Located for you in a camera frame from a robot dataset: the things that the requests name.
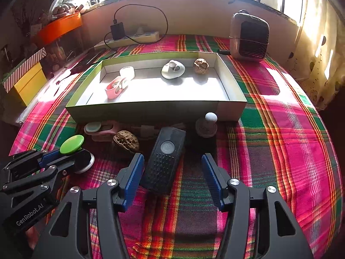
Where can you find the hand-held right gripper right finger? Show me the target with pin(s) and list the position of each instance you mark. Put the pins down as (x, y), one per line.
(213, 179)

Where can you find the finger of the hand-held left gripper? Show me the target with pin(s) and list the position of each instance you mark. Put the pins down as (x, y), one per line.
(48, 157)
(72, 164)

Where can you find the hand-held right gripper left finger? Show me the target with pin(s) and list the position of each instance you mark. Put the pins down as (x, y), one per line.
(133, 179)

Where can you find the green mushroom-shaped knob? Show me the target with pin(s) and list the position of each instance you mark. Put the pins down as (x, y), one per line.
(71, 141)

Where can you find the black mini grater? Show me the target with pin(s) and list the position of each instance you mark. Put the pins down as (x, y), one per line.
(164, 162)

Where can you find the brown walnut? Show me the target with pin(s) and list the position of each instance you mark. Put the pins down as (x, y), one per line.
(126, 141)
(201, 65)

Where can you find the pink holder with round disc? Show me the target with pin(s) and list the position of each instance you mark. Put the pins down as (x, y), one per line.
(103, 132)

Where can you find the green white cardboard box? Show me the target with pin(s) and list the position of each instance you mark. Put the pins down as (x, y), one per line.
(151, 110)

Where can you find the pink loop-shaped clip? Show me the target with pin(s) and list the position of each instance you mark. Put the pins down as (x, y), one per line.
(113, 90)

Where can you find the small white cup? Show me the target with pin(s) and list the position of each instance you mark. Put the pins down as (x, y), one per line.
(127, 72)

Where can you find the plaid cloth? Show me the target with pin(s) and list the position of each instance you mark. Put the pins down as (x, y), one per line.
(269, 140)

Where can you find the yellow box with striped lid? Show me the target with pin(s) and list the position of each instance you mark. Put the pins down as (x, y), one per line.
(27, 83)

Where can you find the black flat device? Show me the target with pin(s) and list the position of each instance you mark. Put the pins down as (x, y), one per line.
(89, 59)

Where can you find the black charger adapter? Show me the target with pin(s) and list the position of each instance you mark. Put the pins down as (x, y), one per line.
(117, 31)

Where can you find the white power strip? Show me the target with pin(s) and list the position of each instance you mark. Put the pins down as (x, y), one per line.
(145, 36)

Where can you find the beige heater with black grille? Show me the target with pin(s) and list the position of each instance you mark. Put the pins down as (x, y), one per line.
(248, 37)

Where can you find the clear plastic bag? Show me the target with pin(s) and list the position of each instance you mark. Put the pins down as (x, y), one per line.
(63, 1)

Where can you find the cream dotted curtain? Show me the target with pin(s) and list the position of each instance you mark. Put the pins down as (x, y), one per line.
(315, 45)

